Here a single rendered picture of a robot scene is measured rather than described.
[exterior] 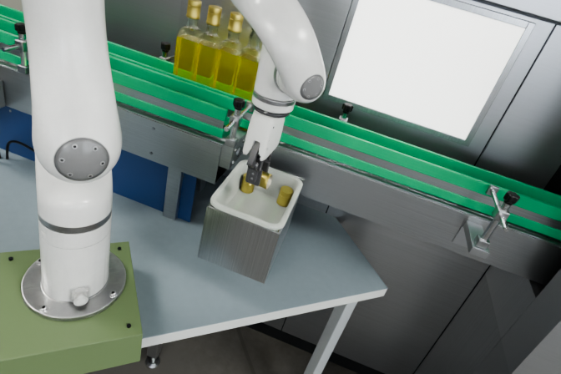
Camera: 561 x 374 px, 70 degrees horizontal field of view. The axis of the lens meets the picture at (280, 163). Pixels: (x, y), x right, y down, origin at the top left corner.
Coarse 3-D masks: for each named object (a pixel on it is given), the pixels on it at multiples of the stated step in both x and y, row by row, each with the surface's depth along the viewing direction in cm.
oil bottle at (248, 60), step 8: (248, 48) 102; (256, 48) 103; (240, 56) 103; (248, 56) 102; (256, 56) 102; (240, 64) 104; (248, 64) 103; (256, 64) 103; (240, 72) 105; (248, 72) 104; (256, 72) 104; (240, 80) 106; (248, 80) 105; (232, 88) 108; (240, 88) 107; (248, 88) 106; (240, 96) 108; (248, 96) 107
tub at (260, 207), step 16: (240, 176) 104; (288, 176) 103; (224, 192) 94; (240, 192) 105; (256, 192) 106; (272, 192) 106; (224, 208) 86; (240, 208) 99; (256, 208) 101; (272, 208) 102; (288, 208) 92; (256, 224) 86; (272, 224) 86
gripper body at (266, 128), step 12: (252, 120) 77; (264, 120) 77; (276, 120) 78; (252, 132) 78; (264, 132) 77; (276, 132) 80; (252, 144) 79; (264, 144) 78; (276, 144) 86; (264, 156) 80
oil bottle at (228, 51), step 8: (224, 40) 104; (224, 48) 103; (232, 48) 103; (240, 48) 105; (216, 56) 105; (224, 56) 104; (232, 56) 103; (216, 64) 106; (224, 64) 105; (232, 64) 104; (216, 72) 107; (224, 72) 106; (232, 72) 106; (216, 80) 108; (224, 80) 107; (232, 80) 107; (216, 88) 109; (224, 88) 108
